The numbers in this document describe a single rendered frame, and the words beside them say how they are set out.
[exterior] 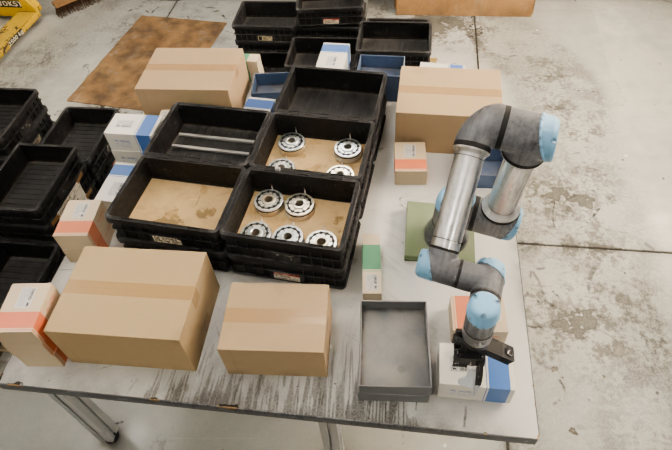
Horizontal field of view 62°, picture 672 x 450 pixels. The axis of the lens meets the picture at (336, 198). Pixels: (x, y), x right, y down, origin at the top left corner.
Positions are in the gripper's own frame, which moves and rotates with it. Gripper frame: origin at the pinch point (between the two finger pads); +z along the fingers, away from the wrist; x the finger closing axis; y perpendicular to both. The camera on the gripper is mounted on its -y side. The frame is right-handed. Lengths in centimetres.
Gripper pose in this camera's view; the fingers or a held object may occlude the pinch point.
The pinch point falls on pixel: (475, 370)
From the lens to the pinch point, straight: 166.8
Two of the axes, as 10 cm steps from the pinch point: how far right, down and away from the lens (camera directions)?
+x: -1.2, 7.5, -6.5
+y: -9.9, -0.5, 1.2
